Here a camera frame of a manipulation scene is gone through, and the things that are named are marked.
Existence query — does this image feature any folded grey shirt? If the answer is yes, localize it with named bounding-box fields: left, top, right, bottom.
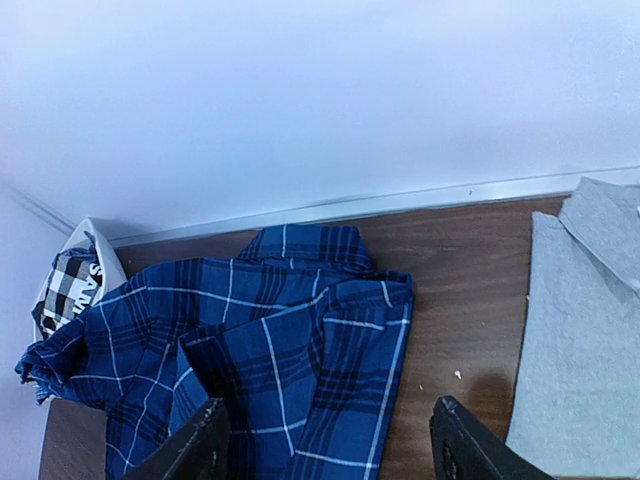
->
left=507, top=178, right=639, bottom=478

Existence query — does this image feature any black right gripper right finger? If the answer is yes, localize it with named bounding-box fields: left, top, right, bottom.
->
left=430, top=396, right=552, bottom=480

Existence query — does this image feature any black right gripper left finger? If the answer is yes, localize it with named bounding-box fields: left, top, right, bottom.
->
left=123, top=398, right=230, bottom=480

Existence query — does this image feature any white plastic laundry basket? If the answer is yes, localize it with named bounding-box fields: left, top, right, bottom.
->
left=33, top=218, right=127, bottom=341

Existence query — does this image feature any left aluminium corner post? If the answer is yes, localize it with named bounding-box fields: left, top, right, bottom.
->
left=1, top=181, right=76, bottom=235

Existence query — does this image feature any black white checked shirt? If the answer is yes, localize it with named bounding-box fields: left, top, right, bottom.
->
left=32, top=245, right=103, bottom=340

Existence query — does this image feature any blue plaid long sleeve shirt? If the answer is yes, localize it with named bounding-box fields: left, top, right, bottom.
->
left=16, top=225, right=414, bottom=479

